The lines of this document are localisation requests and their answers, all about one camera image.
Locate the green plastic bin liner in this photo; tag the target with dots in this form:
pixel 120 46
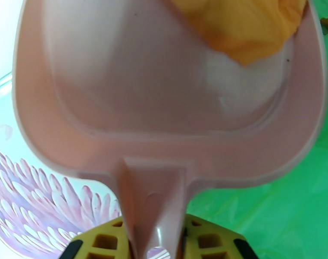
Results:
pixel 260 212

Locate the pink plastic dustpan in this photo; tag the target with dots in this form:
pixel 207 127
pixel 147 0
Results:
pixel 139 104

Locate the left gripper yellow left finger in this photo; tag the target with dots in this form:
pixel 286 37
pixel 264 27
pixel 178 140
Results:
pixel 105 240

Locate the orange cloth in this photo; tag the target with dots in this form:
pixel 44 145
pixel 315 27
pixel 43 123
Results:
pixel 239 26

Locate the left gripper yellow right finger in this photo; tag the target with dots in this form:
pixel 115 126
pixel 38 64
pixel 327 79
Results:
pixel 212 240

